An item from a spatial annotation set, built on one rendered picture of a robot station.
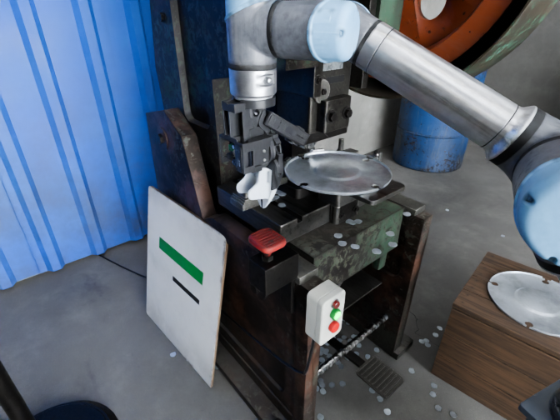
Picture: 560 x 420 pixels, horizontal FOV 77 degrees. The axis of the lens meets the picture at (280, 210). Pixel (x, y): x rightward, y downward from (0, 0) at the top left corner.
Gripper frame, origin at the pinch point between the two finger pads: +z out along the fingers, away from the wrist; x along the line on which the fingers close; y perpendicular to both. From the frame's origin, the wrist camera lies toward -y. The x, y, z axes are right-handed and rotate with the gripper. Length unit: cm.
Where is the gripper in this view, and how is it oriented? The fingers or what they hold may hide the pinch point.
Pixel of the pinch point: (266, 200)
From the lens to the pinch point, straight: 68.9
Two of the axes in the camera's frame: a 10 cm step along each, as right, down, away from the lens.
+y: -7.6, 3.2, -5.6
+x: 6.5, 3.8, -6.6
